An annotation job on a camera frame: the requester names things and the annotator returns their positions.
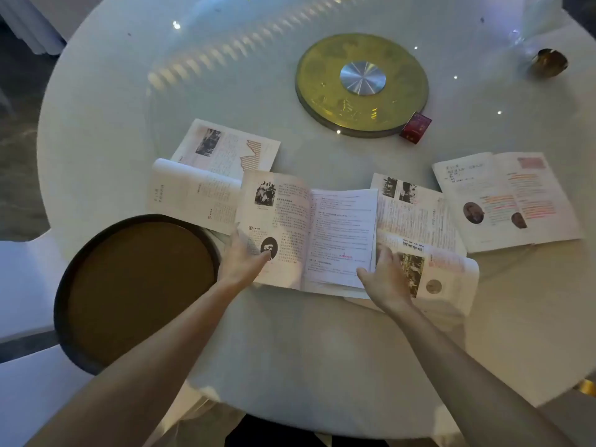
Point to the person's right hand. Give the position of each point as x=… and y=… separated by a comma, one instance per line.
x=389, y=283

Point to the person's left hand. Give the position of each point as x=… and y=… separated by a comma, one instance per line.
x=242, y=265

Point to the warship cover book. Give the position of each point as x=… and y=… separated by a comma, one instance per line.
x=340, y=228

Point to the red and gold cover book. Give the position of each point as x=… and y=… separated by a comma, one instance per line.
x=419, y=214

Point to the book with chart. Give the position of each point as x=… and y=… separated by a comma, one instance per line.
x=195, y=195

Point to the dark round tray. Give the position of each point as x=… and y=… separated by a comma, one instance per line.
x=139, y=293

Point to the horse cover book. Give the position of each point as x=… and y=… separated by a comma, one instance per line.
x=512, y=200

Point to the small red box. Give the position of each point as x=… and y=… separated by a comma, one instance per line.
x=416, y=127

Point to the person's left forearm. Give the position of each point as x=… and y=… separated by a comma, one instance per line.
x=139, y=367

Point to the person's right forearm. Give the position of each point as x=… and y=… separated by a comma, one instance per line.
x=465, y=381

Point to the person's dark clothing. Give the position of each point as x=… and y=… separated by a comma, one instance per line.
x=302, y=435

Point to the white round table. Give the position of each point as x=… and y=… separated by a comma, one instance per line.
x=326, y=358

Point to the gold turntable base disc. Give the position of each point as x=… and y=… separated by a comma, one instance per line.
x=321, y=97

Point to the round glass turntable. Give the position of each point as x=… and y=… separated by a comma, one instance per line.
x=279, y=65

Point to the gold ashtray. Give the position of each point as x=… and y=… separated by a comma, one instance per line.
x=549, y=65

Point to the clear glass tissue holder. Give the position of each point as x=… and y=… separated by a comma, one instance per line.
x=542, y=11

